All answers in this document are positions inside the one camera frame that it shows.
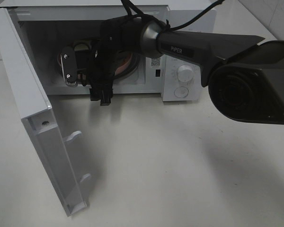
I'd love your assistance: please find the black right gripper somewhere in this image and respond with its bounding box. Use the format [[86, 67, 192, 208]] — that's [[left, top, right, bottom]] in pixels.
[[75, 39, 123, 106]]

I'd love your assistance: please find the white bread slice top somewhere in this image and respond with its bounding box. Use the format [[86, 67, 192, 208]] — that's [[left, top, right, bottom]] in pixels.
[[73, 41, 90, 51]]

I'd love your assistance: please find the round door release button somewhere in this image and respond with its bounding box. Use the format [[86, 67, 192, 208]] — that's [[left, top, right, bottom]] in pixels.
[[174, 87, 189, 98]]

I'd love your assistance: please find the white timer knob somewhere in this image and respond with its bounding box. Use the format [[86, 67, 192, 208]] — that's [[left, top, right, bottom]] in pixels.
[[177, 65, 194, 83]]

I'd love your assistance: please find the pink round plate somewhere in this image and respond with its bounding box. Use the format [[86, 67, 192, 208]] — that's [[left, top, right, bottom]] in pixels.
[[71, 42, 140, 84]]

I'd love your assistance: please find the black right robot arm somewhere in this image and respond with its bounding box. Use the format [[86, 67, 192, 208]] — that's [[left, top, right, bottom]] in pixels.
[[86, 15, 284, 125]]

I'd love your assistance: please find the white warning label sticker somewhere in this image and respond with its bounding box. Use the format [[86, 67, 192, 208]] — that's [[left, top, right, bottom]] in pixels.
[[150, 57, 161, 68]]

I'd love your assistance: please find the white microwave oven body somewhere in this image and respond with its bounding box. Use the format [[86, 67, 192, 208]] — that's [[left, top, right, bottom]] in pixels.
[[0, 0, 201, 101]]

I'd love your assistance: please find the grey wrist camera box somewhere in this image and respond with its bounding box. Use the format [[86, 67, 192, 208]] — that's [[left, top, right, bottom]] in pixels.
[[61, 46, 78, 87]]

